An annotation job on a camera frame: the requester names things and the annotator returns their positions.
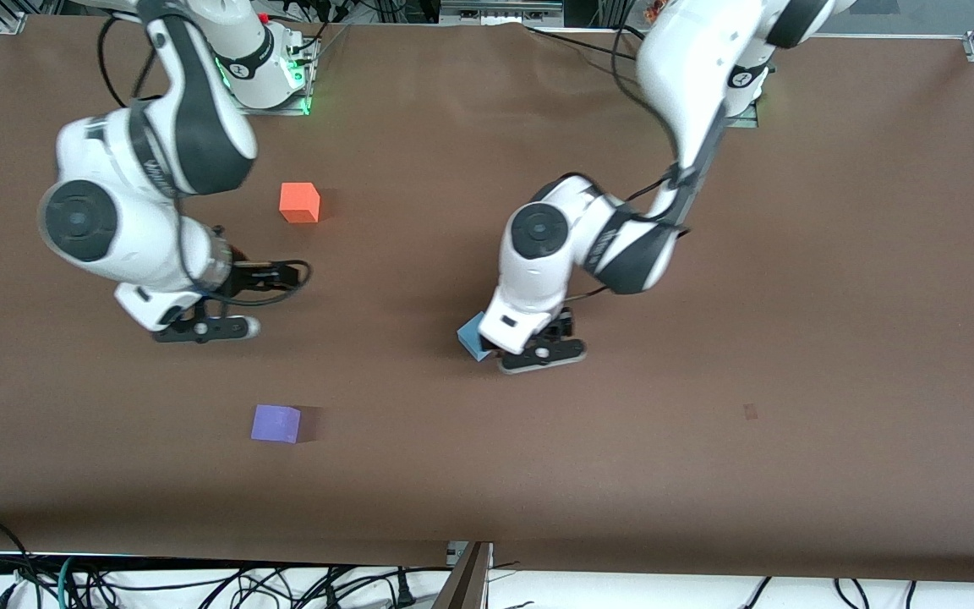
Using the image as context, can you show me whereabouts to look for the blue block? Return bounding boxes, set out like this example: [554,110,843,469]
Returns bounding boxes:
[457,310,494,363]

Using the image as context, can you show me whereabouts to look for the orange block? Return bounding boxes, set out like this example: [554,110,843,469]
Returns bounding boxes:
[279,182,321,224]

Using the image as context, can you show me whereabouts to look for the purple block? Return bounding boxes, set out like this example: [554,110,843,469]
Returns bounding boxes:
[250,404,302,444]

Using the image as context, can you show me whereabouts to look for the grey box behind table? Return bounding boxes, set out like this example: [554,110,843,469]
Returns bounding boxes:
[439,0,566,27]

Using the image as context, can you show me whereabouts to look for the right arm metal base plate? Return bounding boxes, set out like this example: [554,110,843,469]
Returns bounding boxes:
[233,34,313,117]

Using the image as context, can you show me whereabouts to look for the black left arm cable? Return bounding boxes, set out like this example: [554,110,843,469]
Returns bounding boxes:
[566,25,692,303]

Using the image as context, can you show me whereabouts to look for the aluminium frame post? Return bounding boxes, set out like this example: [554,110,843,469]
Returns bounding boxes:
[432,541,495,609]

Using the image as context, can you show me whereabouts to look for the black cable on table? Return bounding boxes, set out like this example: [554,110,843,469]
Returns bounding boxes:
[524,24,644,62]

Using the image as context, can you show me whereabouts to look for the black plug cable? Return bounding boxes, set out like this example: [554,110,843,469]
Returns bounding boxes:
[318,565,454,609]

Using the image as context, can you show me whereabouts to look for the teal cable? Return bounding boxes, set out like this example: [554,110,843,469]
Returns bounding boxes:
[54,555,87,609]

